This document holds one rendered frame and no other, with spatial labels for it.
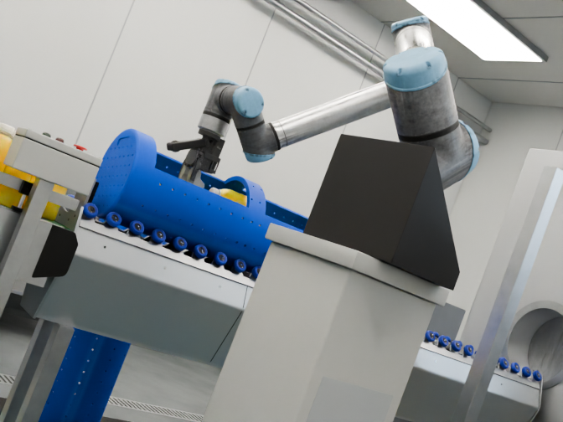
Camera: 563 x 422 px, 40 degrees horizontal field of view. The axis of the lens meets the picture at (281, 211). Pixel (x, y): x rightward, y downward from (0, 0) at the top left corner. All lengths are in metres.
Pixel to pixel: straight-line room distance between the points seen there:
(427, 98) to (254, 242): 0.87
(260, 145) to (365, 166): 0.62
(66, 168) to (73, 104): 3.85
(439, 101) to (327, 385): 0.70
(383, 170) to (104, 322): 1.03
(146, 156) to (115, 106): 3.68
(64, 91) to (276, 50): 1.87
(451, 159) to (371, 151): 0.21
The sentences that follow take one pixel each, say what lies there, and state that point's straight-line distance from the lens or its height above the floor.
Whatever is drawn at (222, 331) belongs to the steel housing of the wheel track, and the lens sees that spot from 2.51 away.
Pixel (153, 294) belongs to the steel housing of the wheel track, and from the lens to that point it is 2.36.
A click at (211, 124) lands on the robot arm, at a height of 1.33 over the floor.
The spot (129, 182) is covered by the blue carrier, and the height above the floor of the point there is 1.08.
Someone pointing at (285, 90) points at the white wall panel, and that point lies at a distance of 6.73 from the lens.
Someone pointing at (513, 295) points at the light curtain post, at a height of 1.21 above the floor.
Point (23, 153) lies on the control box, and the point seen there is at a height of 1.04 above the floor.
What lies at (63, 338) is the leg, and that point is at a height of 0.59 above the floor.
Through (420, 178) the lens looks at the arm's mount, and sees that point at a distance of 1.67.
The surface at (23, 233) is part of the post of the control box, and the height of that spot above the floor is 0.86.
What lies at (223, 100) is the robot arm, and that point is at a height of 1.41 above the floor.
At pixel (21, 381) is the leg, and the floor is 0.41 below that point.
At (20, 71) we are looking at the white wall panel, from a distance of 5.70.
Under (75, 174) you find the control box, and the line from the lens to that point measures 2.00.
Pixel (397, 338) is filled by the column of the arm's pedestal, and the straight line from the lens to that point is 1.79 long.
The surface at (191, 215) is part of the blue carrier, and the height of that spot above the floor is 1.05.
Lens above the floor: 1.02
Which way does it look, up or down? 4 degrees up
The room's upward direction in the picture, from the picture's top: 21 degrees clockwise
